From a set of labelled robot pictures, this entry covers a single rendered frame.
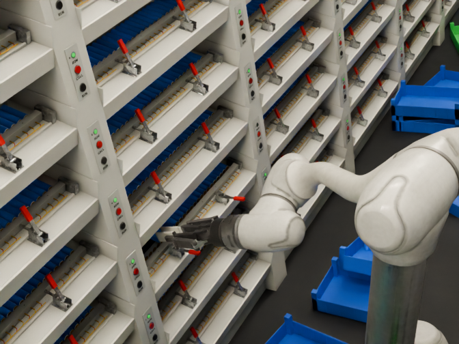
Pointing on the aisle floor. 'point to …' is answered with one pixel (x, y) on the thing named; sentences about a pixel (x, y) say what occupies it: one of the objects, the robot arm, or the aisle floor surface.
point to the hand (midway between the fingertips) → (169, 233)
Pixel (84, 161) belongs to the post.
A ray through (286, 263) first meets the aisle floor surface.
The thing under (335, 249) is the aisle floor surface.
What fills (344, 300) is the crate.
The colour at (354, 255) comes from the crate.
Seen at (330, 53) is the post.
